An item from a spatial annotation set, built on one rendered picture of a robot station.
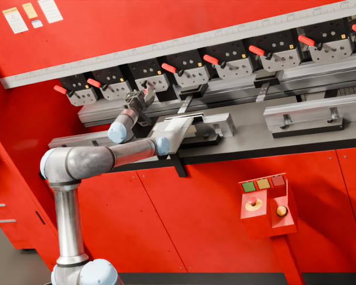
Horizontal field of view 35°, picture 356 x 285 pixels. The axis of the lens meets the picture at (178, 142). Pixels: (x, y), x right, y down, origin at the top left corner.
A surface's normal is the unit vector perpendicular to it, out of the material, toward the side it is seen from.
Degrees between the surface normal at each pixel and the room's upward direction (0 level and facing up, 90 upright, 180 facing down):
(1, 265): 0
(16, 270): 0
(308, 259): 90
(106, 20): 90
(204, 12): 90
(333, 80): 90
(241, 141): 0
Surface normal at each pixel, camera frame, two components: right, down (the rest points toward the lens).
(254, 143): -0.36, -0.80
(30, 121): 0.87, -0.11
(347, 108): -0.33, 0.59
